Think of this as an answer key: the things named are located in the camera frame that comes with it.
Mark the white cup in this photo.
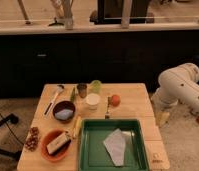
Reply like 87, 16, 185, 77
86, 93, 100, 110

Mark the orange bowl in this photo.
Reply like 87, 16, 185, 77
41, 129, 71, 162

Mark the metal fork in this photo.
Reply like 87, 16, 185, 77
105, 97, 110, 119

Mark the yellow banana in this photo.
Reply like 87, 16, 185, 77
72, 116, 82, 139

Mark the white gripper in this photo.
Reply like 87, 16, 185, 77
152, 97, 170, 127

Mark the grey folded cloth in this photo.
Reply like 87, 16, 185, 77
103, 129, 126, 167

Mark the green chili pepper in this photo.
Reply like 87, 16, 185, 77
70, 87, 76, 103

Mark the red orange apple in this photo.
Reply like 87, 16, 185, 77
110, 95, 121, 107

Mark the green translucent cup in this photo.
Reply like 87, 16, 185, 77
90, 80, 102, 94

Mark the small metal cup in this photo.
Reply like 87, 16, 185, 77
77, 83, 87, 98

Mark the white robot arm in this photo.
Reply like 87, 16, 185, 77
151, 63, 199, 127

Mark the dark purple bowl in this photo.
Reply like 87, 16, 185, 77
53, 101, 76, 122

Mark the black stand base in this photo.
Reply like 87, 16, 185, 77
0, 112, 23, 161

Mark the green plastic tray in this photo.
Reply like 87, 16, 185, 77
78, 119, 150, 171

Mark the brown nut cluster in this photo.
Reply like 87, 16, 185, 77
25, 127, 39, 151

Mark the tan block sponge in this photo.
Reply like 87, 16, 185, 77
47, 132, 70, 154

